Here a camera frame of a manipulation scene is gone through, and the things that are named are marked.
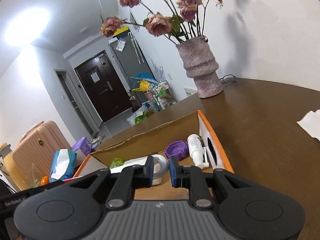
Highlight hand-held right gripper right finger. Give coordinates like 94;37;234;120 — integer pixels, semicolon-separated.
169;156;253;209

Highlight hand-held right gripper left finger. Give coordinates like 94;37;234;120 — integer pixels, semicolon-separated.
69;155;154;209

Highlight white round case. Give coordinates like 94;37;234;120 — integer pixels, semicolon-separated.
149;154;169;185

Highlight purple ridged lid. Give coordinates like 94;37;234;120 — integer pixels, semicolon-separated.
164;140;188;160

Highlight white spray bottle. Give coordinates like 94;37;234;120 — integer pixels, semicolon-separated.
187;134;209;168

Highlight green spray bottle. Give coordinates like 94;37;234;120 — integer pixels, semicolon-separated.
108;157;125;169

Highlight orange cardboard box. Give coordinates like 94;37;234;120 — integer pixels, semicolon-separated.
72;110;235;200

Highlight clear glass cup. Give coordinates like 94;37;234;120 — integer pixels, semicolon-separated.
30;164;50;188

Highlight pink ribbed suitcase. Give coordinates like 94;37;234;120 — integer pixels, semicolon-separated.
12;120;73;180

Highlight green plastic bag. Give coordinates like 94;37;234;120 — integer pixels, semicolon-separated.
127;105;154;125

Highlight blue tissue pack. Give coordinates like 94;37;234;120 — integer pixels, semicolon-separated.
49;149;77;183

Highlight storage cart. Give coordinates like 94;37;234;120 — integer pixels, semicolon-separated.
149;80;177;110

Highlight yellow watering can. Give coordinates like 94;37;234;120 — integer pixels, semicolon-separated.
132;81;150;92

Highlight dark brown entrance door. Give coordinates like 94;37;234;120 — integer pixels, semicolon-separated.
74;50;133;123

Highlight pale purple plastic fronds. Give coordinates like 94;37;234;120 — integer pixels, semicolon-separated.
151;59;165;80

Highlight side doorway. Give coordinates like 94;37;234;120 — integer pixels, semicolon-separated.
55;69;103;133

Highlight eyeglasses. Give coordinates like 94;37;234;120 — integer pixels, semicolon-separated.
220;74;237;85

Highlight pink textured vase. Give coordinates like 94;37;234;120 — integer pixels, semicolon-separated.
175;35;223;98

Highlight grey refrigerator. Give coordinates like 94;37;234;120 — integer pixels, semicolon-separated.
108;36;153;105

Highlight yellow box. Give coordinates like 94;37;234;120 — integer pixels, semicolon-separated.
112;26;129;38

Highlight crumpled white tissue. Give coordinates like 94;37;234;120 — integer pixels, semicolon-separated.
297;109;320;140

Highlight dried pink roses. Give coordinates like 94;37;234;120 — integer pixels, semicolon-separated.
100;0;224;46

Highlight bright ceiling light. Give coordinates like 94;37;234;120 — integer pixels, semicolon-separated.
4;7;50;45

